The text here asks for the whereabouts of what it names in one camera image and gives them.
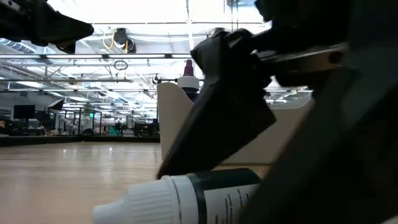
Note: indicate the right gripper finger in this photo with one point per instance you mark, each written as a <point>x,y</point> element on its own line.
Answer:
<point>230,109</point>
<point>335,155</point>

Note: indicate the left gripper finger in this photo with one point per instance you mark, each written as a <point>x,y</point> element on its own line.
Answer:
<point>66,23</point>
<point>65,35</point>

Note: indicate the large purple food coloring bottle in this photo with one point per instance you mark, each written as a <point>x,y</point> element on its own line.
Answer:
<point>188,82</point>

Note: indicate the small dark food coloring bottle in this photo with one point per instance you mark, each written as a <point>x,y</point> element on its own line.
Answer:
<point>174,202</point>

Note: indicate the grey plastic bin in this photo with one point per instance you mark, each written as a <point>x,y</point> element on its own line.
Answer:
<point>172,115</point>

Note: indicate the ceiling light strip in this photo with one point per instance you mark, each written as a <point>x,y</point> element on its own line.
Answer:
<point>124,56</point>

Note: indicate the black monitor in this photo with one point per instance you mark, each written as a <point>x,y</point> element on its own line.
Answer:
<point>24,111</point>

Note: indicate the distant black workcell frames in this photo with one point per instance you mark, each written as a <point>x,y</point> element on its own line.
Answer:
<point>93,124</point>

